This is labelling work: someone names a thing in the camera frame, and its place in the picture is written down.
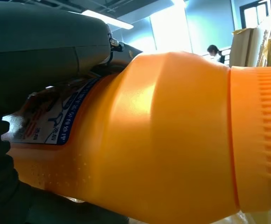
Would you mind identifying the orange detergent bottle Tide label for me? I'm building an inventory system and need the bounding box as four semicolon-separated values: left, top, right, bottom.
1;51;271;224

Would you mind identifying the long ceiling light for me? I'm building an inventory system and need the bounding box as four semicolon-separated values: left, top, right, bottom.
81;9;135;31

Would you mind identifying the standing person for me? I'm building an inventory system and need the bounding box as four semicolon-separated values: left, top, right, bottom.
207;44;226;65

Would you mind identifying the brown cardboard box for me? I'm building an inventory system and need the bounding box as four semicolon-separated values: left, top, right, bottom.
229;8;271;68

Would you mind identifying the black framed window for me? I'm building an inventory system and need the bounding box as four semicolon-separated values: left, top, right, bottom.
239;0;271;67

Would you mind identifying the yellow plastic bag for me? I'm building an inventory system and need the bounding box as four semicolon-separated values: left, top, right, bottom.
209;209;271;224

